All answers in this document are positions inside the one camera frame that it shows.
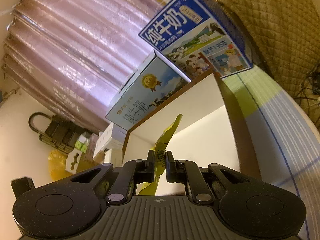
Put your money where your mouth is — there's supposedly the yellow snack packet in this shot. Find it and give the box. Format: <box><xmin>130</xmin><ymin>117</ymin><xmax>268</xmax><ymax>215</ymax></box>
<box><xmin>139</xmin><ymin>114</ymin><xmax>183</xmax><ymax>196</ymax></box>

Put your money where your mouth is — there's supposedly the white beige product box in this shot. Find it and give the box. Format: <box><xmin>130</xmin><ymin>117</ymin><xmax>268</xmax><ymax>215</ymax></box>
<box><xmin>93</xmin><ymin>123</ymin><xmax>127</xmax><ymax>163</ymax></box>

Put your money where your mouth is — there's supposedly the brown cardboard storage box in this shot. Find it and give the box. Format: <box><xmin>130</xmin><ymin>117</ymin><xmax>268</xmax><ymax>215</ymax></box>
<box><xmin>123</xmin><ymin>70</ymin><xmax>261</xmax><ymax>179</ymax></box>

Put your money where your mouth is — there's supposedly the light blue milk carton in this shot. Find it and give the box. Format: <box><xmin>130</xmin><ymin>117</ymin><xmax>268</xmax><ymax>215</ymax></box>
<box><xmin>106</xmin><ymin>50</ymin><xmax>191</xmax><ymax>130</ymax></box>

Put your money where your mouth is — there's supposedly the checkered tablecloth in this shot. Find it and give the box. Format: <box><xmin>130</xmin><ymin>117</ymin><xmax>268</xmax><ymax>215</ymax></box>
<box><xmin>223</xmin><ymin>66</ymin><xmax>319</xmax><ymax>239</ymax></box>

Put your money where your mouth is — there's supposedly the dark blue milk carton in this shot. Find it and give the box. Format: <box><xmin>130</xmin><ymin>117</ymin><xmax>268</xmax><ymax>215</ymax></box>
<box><xmin>139</xmin><ymin>0</ymin><xmax>253</xmax><ymax>79</ymax></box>

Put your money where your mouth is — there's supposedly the pink curtain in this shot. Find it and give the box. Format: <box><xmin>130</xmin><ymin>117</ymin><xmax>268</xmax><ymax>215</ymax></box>
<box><xmin>3</xmin><ymin>0</ymin><xmax>160</xmax><ymax>132</ymax></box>

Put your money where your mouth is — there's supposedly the beige quilted chair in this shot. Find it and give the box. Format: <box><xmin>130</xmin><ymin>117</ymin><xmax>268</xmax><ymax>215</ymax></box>
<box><xmin>217</xmin><ymin>0</ymin><xmax>319</xmax><ymax>96</ymax></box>

